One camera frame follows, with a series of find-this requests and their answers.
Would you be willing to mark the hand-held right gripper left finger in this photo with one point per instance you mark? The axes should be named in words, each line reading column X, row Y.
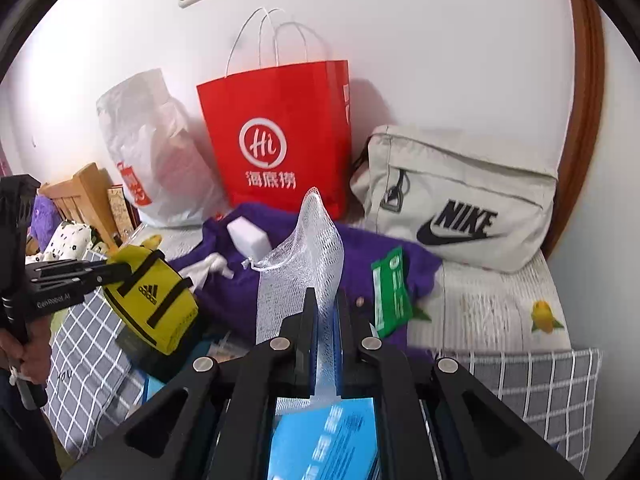
column 312, row 360

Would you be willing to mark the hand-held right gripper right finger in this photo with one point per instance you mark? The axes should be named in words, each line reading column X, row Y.
column 341, row 365

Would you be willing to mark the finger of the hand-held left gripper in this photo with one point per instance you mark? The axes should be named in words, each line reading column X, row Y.
column 75, row 275

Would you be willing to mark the yellow zip pouch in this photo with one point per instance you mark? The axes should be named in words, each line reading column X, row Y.
column 150, row 310

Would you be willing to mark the green wipes packet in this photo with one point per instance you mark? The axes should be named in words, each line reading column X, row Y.
column 392, row 295

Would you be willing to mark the white mesh bag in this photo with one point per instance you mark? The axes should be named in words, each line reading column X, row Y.
column 310, row 260

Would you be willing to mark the white sponge block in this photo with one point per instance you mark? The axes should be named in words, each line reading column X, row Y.
column 247, row 237

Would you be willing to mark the person's left hand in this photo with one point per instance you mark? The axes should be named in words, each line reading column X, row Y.
column 35, row 357

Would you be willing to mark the purple plush toy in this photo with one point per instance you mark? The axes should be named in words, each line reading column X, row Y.
column 42, row 215

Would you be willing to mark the floral white pillow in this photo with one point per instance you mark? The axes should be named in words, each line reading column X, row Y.
column 70, row 237

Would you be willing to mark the blue tissue pack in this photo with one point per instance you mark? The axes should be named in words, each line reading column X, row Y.
column 325, row 440

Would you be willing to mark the patterned cardboard box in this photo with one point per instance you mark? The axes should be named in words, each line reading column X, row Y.
column 120, row 210

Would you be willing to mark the wooden headboard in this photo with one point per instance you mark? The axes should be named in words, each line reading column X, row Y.
column 85, row 185

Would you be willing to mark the purple cloth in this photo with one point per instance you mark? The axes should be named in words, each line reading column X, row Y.
column 380, row 245

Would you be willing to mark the white plastic shopping bag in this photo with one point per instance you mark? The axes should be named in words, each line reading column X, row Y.
column 150, row 135

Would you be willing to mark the grey checked blanket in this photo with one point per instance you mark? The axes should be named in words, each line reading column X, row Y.
column 525, row 390

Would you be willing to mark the beige waist bag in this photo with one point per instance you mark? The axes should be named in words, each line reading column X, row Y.
column 475, row 180

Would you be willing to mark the red paper bag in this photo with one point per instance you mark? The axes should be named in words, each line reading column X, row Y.
column 280, row 110

